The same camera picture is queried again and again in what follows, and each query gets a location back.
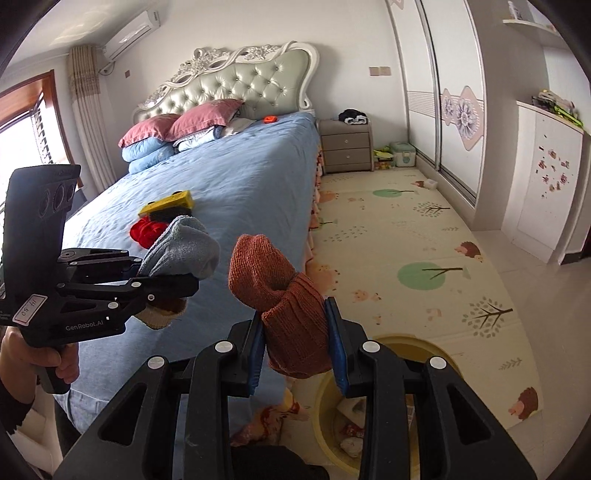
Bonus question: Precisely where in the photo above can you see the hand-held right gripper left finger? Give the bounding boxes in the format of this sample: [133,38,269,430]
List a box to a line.
[54,316,267,480]

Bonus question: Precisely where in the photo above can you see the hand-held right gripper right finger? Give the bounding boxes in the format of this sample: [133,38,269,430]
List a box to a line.
[323,296,539,480]

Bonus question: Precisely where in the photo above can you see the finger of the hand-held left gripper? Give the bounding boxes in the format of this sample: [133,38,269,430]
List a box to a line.
[58,248,142,278]
[55,274,200,320]

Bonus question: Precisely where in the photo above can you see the grey blue sock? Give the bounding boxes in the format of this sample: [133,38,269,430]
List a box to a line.
[137,215,221,330]

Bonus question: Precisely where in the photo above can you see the yellow trash bin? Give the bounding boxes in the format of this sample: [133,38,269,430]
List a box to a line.
[311,335,462,476]

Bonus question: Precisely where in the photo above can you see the orange brown knit sock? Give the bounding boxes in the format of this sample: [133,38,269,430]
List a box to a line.
[228,234,334,379]

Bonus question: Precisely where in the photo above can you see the person's left forearm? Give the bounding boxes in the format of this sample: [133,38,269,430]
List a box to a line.
[0,364,38,430]

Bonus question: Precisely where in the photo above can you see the person's left hand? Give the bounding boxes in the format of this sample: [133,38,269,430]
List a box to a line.
[0,329,80,393]

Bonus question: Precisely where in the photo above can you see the red knit sock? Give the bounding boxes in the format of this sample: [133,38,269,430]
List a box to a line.
[129,217,169,244]

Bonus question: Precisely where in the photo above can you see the yellow box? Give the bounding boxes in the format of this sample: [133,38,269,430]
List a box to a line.
[139,190,195,217]

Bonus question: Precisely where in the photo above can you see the light blue folded quilt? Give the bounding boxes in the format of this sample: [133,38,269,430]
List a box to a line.
[128,150,178,175]
[121,138,176,162]

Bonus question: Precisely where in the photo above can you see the beige striped curtain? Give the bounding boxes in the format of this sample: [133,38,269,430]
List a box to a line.
[68,45,117,188]

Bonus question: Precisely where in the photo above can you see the pink pillow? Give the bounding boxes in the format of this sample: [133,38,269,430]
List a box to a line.
[164,98,244,142]
[119,114,181,148]

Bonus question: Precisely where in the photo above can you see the cream printed play mat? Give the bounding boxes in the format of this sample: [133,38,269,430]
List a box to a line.
[259,166,541,480]

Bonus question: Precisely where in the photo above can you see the patterned blue folded quilt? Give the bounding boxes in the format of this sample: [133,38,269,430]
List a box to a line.
[173,126,227,152]

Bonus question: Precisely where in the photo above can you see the grey nightstand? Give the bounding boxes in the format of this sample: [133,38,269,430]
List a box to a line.
[318,119,373,174]

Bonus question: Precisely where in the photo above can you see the green white storage box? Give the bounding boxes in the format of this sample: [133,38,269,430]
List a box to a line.
[389,142,416,168]

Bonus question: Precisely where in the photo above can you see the tufted green white headboard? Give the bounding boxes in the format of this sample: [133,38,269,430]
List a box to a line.
[132,41,320,123]

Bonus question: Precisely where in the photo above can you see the white air conditioner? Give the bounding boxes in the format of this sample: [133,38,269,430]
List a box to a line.
[102,10,161,61]

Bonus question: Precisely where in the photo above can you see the white stickered cabinet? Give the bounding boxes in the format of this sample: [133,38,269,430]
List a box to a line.
[501,99,587,264]

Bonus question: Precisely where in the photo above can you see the white floral sliding wardrobe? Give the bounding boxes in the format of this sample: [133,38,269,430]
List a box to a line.
[385,0,490,232]

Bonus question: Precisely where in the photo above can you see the clutter pile on cabinet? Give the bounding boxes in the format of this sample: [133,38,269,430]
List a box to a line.
[531,89,580,123]

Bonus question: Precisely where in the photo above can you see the white corner shelf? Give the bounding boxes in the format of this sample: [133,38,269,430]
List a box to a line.
[502,18,559,34]

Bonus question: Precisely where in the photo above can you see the window with brown frame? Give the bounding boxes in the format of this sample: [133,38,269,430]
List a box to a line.
[0,69,70,217]

